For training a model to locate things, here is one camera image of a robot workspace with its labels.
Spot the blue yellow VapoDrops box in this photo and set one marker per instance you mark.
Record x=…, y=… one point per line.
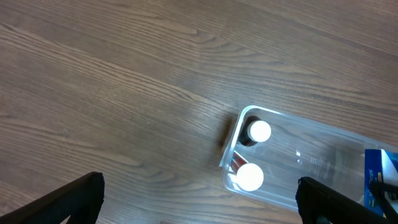
x=380, y=166

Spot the black tube white cap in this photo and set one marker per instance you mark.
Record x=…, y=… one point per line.
x=254, y=131

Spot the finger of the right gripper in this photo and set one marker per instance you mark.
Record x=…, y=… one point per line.
x=378, y=190

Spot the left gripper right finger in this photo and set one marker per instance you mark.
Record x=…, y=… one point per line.
x=318, y=203

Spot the orange tube white cap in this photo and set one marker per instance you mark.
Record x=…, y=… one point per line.
x=249, y=176

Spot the clear plastic container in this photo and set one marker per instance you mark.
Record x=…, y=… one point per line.
x=299, y=148

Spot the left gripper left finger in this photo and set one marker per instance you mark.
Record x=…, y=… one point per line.
x=79, y=201

